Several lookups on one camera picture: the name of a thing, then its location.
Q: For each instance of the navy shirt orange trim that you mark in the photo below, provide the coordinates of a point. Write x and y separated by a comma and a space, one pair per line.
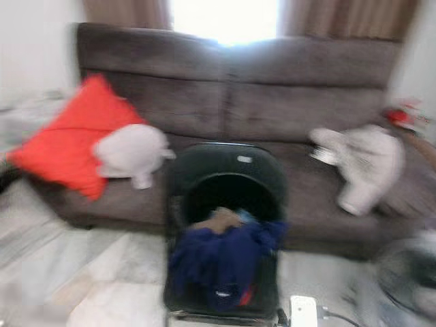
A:
218, 262

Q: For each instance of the brown garment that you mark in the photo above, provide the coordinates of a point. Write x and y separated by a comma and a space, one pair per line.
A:
218, 221

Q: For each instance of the black laundry basket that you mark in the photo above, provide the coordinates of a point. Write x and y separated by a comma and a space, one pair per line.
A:
228, 167

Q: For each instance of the white crumpled garment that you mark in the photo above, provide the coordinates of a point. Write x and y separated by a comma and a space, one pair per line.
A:
368, 163

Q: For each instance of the dark grey fabric sofa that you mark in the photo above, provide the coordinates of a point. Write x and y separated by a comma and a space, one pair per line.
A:
300, 102

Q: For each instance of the white plush cushion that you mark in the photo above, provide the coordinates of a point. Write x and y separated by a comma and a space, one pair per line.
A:
133, 153

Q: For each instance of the red square cushion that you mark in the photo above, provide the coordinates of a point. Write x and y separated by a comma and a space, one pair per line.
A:
68, 143

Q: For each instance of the bright window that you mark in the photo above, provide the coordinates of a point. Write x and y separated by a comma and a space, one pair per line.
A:
225, 19

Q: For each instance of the brown curtain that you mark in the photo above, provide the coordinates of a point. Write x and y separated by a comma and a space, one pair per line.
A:
351, 17
126, 12

